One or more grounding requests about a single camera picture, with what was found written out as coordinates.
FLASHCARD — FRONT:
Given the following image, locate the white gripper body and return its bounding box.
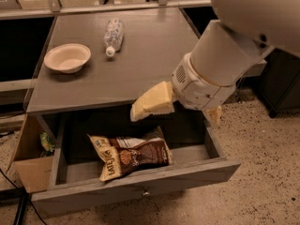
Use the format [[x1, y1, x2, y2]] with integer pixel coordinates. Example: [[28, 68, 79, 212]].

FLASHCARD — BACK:
[[172, 53, 236, 110]]

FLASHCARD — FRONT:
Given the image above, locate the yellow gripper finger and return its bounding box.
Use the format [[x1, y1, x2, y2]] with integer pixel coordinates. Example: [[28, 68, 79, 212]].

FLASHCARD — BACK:
[[130, 82, 174, 122], [203, 106, 222, 127]]

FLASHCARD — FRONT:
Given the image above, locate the brown chip bag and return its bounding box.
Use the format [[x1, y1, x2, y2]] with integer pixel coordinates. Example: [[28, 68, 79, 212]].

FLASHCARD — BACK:
[[88, 127, 173, 182]]

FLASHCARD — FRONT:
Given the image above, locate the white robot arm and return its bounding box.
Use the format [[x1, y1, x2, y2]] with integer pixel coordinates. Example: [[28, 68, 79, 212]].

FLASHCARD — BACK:
[[130, 0, 300, 122]]

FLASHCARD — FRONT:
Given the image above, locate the grey open top drawer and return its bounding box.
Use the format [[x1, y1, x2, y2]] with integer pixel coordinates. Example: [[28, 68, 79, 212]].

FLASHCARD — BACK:
[[32, 103, 240, 215]]

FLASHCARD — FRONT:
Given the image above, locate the grey wooden cabinet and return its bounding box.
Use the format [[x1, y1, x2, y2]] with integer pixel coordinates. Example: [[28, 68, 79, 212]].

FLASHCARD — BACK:
[[27, 8, 198, 115]]

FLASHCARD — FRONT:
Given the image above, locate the clear plastic water bottle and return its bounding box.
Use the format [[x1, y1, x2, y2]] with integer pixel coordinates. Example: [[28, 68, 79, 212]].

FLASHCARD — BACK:
[[103, 18, 124, 57]]

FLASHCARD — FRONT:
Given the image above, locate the white paper bowl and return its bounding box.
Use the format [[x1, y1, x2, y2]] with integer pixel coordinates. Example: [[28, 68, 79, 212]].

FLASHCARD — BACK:
[[44, 43, 91, 74]]

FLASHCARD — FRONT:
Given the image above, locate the green snack packet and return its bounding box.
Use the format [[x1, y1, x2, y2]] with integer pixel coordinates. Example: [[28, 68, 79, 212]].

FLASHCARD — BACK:
[[40, 132, 55, 152]]

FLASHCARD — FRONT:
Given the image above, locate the brown cardboard box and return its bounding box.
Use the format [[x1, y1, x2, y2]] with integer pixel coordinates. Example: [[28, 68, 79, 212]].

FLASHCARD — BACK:
[[11, 115, 53, 193]]

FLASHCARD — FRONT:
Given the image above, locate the black floor cable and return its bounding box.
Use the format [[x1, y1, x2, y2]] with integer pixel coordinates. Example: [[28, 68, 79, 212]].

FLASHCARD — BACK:
[[0, 167, 49, 225]]

